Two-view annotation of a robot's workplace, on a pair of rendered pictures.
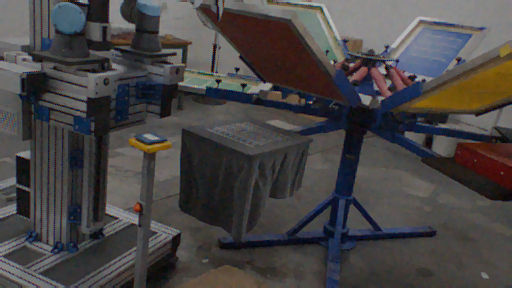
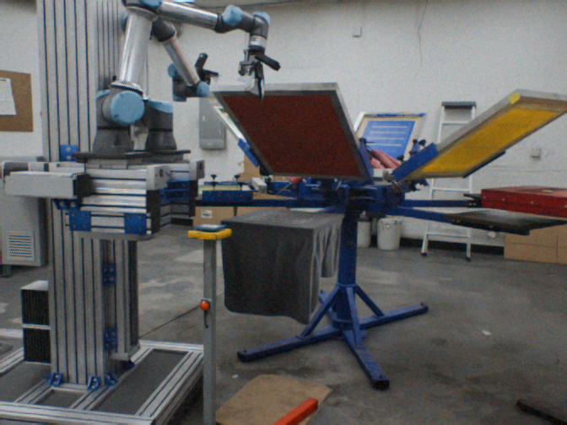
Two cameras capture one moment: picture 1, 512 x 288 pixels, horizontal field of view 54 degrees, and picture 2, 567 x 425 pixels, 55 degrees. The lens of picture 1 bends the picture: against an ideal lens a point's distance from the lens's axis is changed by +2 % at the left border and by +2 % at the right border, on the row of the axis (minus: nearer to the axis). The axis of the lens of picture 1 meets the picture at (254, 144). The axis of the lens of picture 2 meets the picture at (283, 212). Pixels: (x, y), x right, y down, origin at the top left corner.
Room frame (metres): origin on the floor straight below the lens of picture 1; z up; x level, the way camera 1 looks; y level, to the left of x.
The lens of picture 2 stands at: (-0.16, 0.73, 1.34)
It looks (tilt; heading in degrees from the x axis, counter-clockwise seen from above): 8 degrees down; 345
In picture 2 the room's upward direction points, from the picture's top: 1 degrees clockwise
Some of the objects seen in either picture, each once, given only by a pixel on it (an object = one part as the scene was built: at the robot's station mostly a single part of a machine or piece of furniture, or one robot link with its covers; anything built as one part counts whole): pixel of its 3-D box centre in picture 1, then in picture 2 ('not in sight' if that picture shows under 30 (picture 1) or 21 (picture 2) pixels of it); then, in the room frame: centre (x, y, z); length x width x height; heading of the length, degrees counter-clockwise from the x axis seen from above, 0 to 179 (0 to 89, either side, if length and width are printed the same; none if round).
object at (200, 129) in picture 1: (248, 133); (285, 217); (2.34, 0.03, 0.95); 0.48 x 0.44 x 0.01; 142
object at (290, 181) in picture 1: (276, 187); (326, 264); (2.21, -0.13, 0.74); 0.46 x 0.04 x 0.42; 142
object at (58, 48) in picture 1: (70, 42); (112, 139); (2.08, 0.81, 1.31); 0.15 x 0.15 x 0.10
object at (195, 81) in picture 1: (227, 73); (212, 178); (3.34, 0.24, 1.05); 1.08 x 0.61 x 0.23; 82
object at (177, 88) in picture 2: not in sight; (181, 90); (2.79, 0.48, 1.56); 0.11 x 0.08 x 0.11; 41
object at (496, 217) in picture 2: (423, 150); (432, 214); (2.60, -0.91, 0.91); 1.34 x 0.40 x 0.08; 22
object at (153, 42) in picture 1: (146, 39); (160, 138); (2.53, 0.60, 1.31); 0.15 x 0.15 x 0.10
